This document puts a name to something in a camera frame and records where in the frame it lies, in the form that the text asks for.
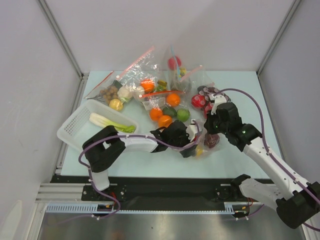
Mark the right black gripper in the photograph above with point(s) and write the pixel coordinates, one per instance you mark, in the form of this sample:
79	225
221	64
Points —
219	113

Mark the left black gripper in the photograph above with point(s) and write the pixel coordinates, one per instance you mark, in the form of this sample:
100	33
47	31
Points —
189	152

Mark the clear pink zip bag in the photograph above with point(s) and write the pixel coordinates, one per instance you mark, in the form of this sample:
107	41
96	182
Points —
209	142

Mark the fake celery stalk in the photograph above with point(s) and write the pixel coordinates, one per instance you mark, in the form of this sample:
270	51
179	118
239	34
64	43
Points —
103	122

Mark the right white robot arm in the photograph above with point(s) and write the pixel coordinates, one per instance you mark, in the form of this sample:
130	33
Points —
296	199

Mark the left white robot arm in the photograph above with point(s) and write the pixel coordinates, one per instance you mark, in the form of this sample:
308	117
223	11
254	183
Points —
105	147

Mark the fake orange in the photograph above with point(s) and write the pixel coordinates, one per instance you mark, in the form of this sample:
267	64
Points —
155	114
173	99
164	121

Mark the fake green guava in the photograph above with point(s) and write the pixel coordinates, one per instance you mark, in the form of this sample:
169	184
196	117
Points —
183	114

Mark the fake yellow lemon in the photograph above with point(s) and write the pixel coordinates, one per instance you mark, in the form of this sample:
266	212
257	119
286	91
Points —
199	151

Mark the pink dotted zip bag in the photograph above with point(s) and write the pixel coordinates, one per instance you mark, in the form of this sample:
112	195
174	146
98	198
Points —
201	99

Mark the orange zip fruit bag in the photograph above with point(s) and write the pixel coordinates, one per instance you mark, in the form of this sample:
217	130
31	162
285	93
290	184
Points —
158	100

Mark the blue zip bag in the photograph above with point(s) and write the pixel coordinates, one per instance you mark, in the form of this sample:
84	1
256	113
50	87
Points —
175	70

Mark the fake cauliflower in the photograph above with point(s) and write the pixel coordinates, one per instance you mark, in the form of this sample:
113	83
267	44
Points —
124	94

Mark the fake yellow round fruit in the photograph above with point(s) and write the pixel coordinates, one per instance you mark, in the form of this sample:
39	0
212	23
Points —
116	104

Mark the large clear red-zip bag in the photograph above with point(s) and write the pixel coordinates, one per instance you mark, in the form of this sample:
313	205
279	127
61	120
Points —
144	67

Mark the red zip longan bag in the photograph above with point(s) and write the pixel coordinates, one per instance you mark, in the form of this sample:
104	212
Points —
109	80

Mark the fake longan bunch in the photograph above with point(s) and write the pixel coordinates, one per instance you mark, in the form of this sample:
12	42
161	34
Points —
108	94

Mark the white plastic basket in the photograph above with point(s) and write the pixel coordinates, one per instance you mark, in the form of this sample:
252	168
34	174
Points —
88	119

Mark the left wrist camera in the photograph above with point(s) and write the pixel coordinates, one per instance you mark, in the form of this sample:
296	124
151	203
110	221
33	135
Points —
193	130

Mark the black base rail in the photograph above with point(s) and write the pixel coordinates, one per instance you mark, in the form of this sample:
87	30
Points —
177	192

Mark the white cable duct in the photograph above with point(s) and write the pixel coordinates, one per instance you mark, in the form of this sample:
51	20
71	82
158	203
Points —
104	208

